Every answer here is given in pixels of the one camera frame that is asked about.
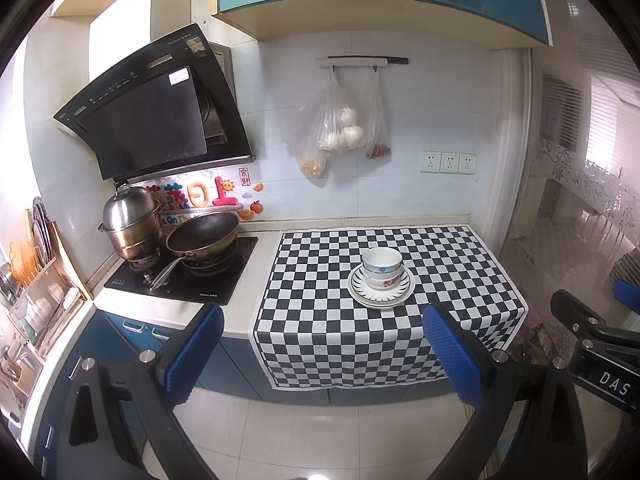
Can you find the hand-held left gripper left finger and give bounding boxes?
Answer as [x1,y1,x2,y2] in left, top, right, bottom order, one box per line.
[67,304,226,480]

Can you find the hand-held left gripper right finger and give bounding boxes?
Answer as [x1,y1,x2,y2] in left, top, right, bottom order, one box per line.
[421,304,601,480]

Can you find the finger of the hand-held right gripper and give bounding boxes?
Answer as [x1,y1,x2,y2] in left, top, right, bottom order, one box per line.
[550,289,608,348]
[614,280,640,312]

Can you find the pink floral white plate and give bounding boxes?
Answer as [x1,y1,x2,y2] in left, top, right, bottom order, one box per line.
[348,263,416,310]

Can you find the red floral white bowl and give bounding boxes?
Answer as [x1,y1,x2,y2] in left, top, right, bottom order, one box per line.
[366,275,405,292]

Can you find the striped rim plate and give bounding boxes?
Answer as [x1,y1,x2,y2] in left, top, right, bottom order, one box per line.
[353,266,412,304]

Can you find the dark rim white bowl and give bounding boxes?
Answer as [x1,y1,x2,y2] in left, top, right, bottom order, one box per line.
[362,247,404,275]

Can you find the dark plates in rack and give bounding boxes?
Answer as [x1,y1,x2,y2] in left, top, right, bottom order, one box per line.
[31,197,57,261]

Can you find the blue base cabinet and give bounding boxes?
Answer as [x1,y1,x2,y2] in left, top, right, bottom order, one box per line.
[35,307,451,476]

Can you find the black gas stove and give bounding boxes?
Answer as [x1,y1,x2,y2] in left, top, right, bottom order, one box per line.
[103,236,259,306]

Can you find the frosted pattern glass door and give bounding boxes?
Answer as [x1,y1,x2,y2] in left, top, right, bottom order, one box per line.
[505,0,640,361]

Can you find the black white checkered cloth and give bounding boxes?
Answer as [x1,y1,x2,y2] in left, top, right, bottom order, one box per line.
[252,225,530,391]

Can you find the stainless steel steamer pot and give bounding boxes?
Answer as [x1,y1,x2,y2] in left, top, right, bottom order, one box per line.
[98,181,166,262]

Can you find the wooden cutting board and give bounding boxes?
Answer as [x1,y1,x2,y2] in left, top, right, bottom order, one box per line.
[50,220,94,301]

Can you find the dish drying rack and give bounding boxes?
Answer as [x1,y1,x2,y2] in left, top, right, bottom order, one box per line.
[0,197,94,361]

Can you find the steel kitchen sink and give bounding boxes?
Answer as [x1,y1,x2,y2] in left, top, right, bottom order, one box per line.
[0,345,47,427]

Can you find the orange plastic basket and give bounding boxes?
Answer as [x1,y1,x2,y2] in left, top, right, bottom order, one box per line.
[9,241,42,284]

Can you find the plastic bag with red food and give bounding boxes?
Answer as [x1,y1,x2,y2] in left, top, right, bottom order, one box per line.
[364,67,391,160]

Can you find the black range hood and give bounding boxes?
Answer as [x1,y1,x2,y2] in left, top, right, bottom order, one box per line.
[53,22,253,182]

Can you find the plastic bag of white buns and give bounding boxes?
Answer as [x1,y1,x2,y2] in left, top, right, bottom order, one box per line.
[315,72,365,152]

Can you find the cream hood chimney cover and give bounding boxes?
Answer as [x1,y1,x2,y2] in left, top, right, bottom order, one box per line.
[50,0,216,81]

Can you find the dark wok with handle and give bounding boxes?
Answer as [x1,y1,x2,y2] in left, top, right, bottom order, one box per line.
[149,211,241,292]

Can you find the colourful wall stickers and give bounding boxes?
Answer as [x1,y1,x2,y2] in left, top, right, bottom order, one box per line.
[145,167,266,222]

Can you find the wall hook rail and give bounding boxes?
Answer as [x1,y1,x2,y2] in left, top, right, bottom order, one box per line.
[316,56,409,70]

